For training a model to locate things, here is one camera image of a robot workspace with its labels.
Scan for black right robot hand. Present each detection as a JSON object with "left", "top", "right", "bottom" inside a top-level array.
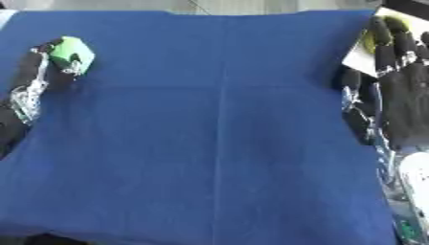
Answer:
[{"left": 336, "top": 15, "right": 429, "bottom": 148}]

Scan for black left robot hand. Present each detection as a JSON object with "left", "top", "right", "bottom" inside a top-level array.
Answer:
[{"left": 0, "top": 37, "right": 86, "bottom": 160}]

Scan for green hexagonal block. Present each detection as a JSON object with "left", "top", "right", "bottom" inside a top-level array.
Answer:
[{"left": 48, "top": 35, "right": 98, "bottom": 77}]

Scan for black box with white inside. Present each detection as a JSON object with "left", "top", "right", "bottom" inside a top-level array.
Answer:
[{"left": 340, "top": 0, "right": 429, "bottom": 78}]

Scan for yellow-green toy fruit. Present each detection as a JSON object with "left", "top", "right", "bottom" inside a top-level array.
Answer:
[{"left": 360, "top": 29, "right": 379, "bottom": 55}]

